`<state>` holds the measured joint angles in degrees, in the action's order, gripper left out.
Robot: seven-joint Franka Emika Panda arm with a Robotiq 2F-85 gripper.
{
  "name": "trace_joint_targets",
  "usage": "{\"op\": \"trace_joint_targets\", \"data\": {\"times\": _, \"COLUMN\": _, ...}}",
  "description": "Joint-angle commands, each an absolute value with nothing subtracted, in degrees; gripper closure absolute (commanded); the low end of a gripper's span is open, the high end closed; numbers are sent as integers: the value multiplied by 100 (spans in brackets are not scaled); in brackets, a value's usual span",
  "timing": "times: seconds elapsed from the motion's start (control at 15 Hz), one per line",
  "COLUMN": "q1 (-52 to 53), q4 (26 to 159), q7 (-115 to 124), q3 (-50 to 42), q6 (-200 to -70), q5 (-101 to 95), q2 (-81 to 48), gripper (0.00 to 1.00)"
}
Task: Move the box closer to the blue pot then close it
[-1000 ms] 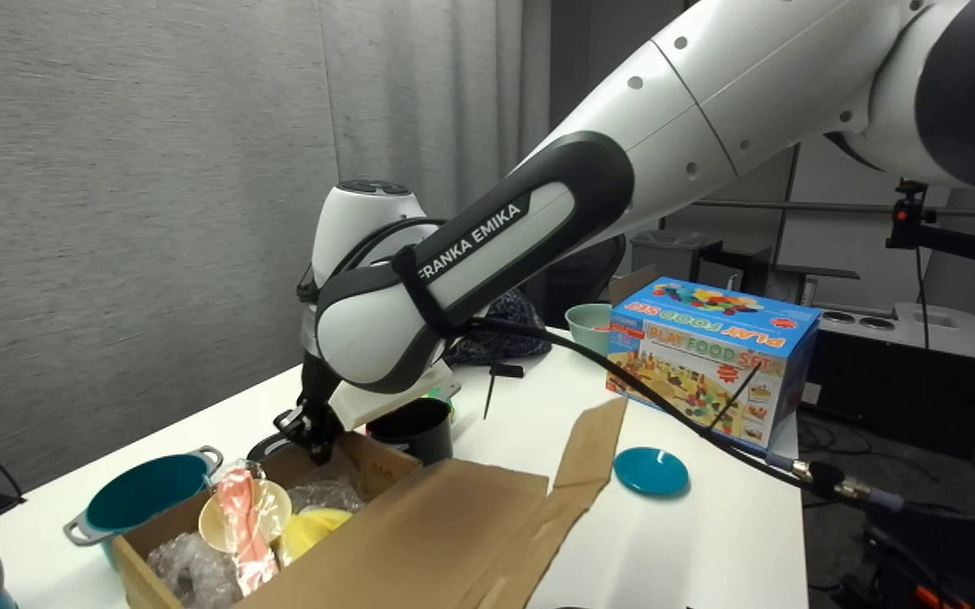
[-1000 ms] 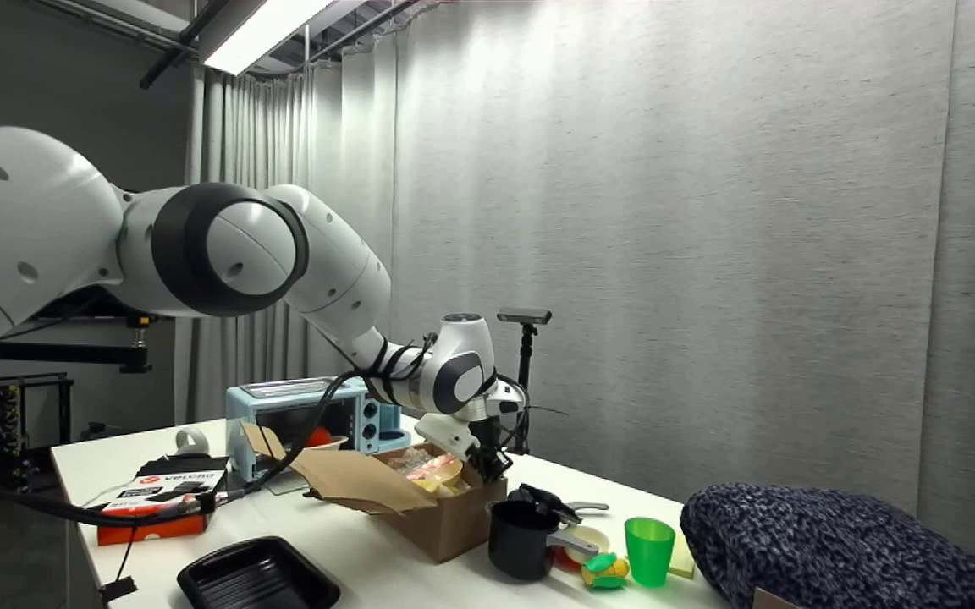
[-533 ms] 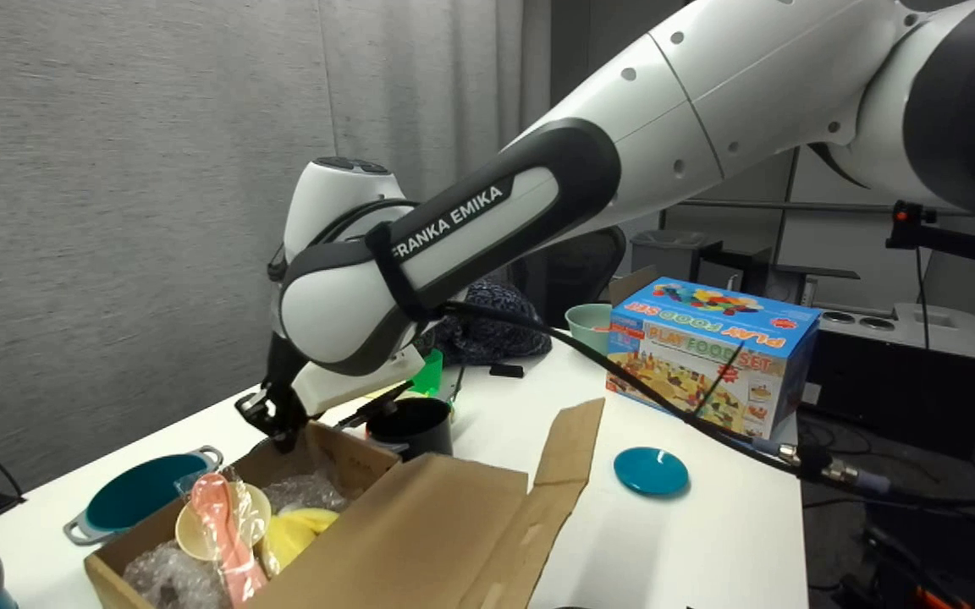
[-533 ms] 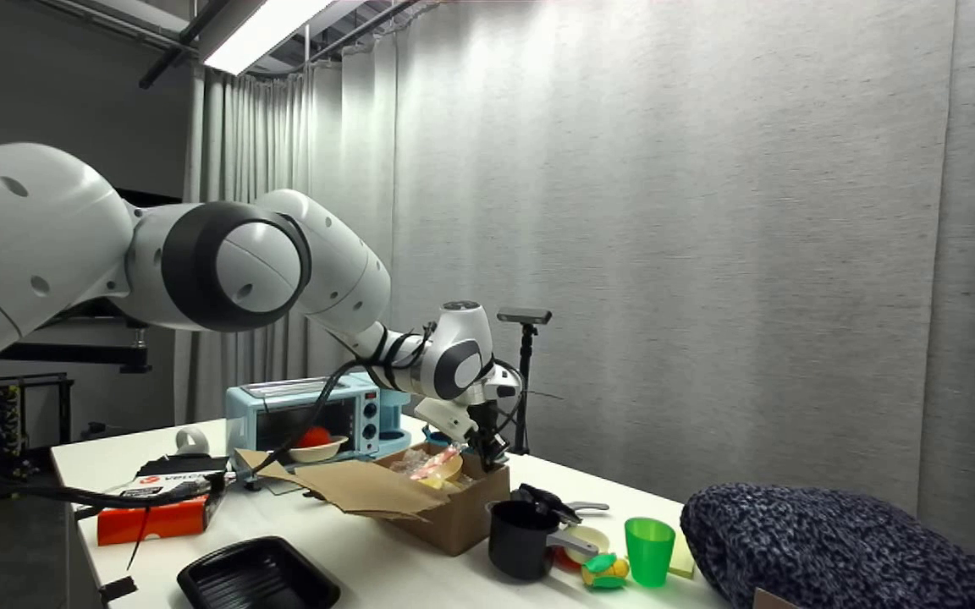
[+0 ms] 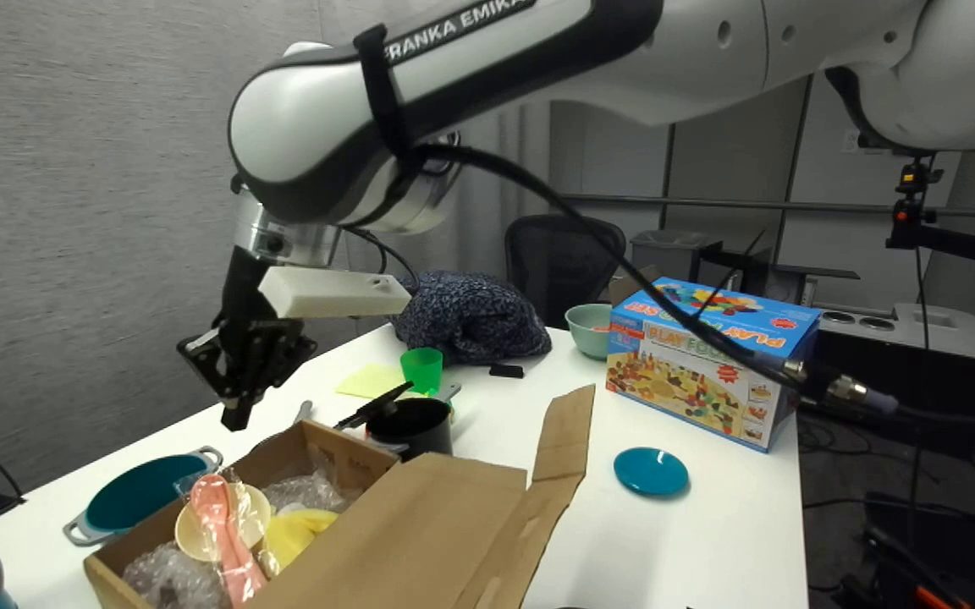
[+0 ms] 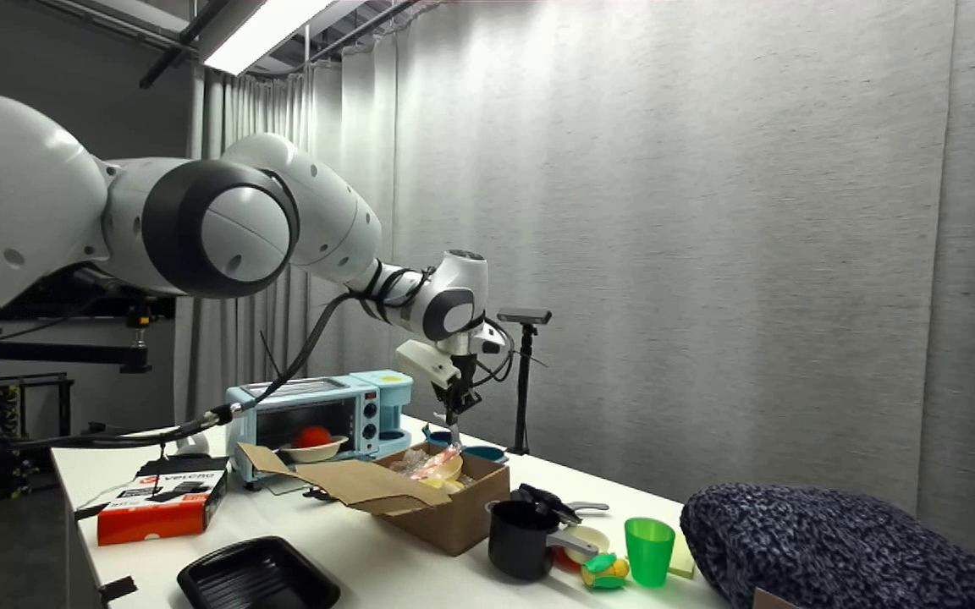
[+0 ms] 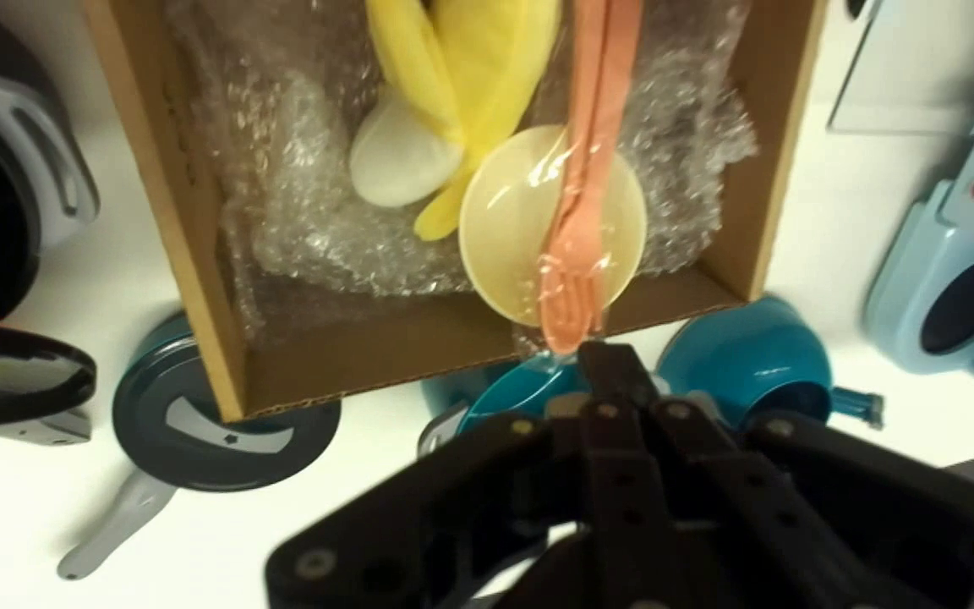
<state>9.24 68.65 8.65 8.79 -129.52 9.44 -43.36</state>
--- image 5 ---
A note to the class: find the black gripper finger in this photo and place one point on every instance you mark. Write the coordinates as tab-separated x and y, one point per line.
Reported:
228	365
286	344

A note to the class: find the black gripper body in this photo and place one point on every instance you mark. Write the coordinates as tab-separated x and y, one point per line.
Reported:
250	293

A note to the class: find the brown cardboard box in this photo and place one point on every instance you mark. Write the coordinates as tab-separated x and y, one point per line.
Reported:
420	529

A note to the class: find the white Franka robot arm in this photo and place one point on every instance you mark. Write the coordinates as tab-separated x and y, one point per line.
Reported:
508	70

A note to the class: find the blue toy packaging box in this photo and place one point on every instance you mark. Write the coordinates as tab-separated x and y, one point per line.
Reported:
714	373

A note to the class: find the yellow green flat sheet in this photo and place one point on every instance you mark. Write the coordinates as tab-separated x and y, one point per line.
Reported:
369	380

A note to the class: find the green plastic cup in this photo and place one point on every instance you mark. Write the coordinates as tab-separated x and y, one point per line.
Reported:
420	369

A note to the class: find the cream plastic plate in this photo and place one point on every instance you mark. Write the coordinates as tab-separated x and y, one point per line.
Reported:
253	510

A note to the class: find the black toy pan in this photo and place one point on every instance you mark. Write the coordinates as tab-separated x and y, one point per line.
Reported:
408	425

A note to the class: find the pink plastic utensil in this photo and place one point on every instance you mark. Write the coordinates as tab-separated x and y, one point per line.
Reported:
220	544

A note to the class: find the dark blue knitted cloth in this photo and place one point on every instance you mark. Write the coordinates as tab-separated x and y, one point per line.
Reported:
472	316

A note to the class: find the small black block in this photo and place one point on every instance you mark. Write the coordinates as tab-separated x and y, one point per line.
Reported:
507	369

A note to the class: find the black office chair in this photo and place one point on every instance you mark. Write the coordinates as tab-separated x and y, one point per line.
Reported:
559	257

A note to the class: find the light teal bowl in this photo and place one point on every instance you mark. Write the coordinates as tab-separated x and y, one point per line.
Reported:
589	325

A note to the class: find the teal round lid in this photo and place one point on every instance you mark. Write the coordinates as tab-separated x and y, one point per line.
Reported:
650	473

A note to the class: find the grey equipment case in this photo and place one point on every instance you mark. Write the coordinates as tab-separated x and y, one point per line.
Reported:
914	333

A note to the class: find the black boom stand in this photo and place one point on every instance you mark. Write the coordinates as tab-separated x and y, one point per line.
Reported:
962	240

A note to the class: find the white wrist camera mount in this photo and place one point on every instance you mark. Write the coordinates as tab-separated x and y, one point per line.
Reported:
331	296

